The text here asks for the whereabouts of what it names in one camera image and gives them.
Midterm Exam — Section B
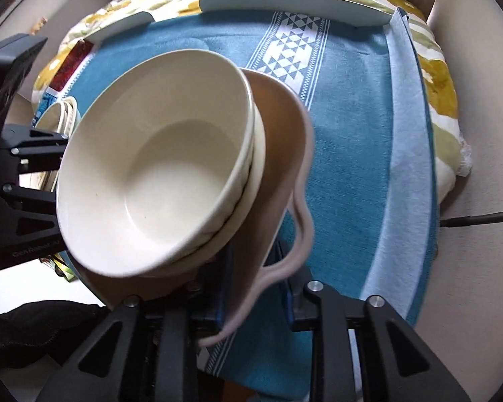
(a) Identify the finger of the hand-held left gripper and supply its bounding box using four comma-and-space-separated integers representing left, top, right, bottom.
2, 125, 70, 172
0, 183, 64, 240

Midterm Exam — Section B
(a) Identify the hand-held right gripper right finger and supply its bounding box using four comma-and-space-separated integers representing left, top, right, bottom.
277, 241, 472, 402

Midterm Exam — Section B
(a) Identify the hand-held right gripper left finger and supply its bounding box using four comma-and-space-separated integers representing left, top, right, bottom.
36, 241, 235, 402

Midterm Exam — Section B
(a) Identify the large white plate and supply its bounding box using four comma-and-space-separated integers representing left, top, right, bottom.
36, 99, 74, 193

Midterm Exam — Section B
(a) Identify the cream bowl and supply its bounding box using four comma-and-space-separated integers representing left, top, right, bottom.
159, 105, 266, 278
55, 48, 254, 279

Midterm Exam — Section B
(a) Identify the pink heart-shaped dish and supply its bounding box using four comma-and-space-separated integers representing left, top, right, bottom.
81, 67, 317, 348

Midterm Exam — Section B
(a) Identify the white dish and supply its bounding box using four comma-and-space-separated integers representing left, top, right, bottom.
88, 10, 156, 45

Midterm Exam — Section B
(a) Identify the dark cloth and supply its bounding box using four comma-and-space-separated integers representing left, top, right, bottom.
0, 299, 110, 386

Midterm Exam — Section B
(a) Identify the teal tablecloth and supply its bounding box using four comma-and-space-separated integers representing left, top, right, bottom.
34, 8, 439, 402

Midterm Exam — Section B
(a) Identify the floral blanket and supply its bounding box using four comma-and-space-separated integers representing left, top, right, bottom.
31, 0, 472, 202

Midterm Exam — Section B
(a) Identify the grey-blue rimmed plate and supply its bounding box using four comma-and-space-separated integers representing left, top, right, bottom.
201, 0, 392, 28

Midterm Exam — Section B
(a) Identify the black cable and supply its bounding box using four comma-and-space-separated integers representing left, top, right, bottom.
440, 208, 503, 229

